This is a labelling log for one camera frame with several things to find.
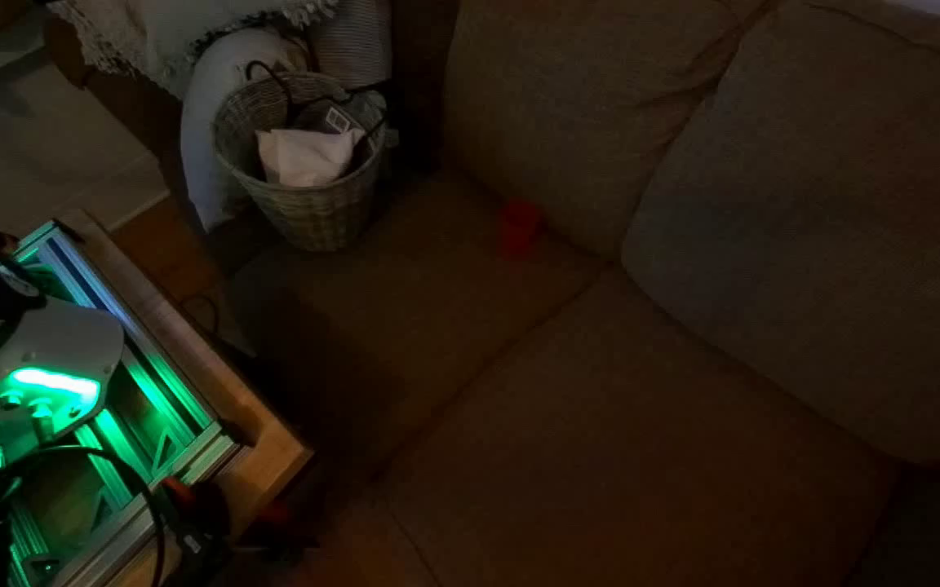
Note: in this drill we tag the white crumpled cloth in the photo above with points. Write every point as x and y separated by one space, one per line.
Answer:
302 158

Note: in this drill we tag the beige fabric couch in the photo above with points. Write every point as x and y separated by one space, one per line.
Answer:
427 87

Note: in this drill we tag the wooden table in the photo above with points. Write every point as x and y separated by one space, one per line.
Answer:
262 446

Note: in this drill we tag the white lace cloth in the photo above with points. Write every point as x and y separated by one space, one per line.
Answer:
131 35

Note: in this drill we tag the wide beige couch back cushion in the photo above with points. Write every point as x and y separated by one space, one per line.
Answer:
818 217

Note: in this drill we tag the narrow beige couch back cushion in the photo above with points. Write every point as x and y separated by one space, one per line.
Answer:
578 108

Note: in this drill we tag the red clamp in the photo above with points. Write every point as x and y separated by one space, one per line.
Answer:
197 505

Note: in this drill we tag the woven wicker basket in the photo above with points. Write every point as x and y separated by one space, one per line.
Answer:
312 214

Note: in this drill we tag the grey item in basket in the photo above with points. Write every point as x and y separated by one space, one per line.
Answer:
356 108

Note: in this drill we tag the short beige couch seat cushion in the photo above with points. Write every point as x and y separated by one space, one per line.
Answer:
407 296

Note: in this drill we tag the red plastic cup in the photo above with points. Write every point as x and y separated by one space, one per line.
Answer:
518 231

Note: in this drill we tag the brown wooden furniture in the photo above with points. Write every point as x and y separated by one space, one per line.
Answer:
131 104

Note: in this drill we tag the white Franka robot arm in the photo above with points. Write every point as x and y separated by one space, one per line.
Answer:
57 347

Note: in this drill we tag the long beige couch seat cushion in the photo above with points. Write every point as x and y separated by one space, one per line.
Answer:
623 458

